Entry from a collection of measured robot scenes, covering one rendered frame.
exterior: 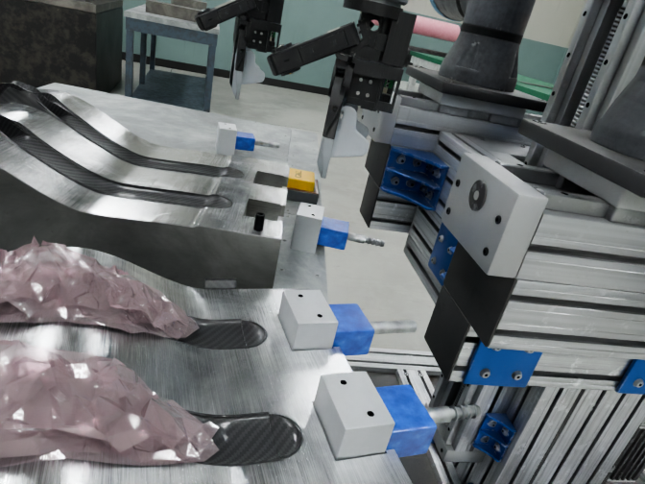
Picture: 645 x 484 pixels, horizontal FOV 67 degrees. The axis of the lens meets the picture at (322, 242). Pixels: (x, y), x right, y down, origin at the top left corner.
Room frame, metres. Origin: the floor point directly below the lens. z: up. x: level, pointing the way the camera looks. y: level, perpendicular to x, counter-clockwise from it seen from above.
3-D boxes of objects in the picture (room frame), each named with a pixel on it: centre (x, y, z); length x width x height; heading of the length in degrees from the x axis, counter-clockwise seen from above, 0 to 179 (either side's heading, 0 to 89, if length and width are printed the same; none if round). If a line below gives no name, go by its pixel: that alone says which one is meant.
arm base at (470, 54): (1.04, -0.23, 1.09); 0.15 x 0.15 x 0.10
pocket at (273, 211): (0.52, 0.07, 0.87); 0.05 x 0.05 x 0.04; 7
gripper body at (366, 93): (0.64, -0.01, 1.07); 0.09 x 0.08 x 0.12; 91
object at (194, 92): (4.86, 1.76, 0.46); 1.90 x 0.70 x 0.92; 17
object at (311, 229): (0.64, -0.02, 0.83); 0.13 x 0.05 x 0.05; 91
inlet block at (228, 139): (1.01, 0.20, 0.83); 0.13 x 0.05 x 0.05; 109
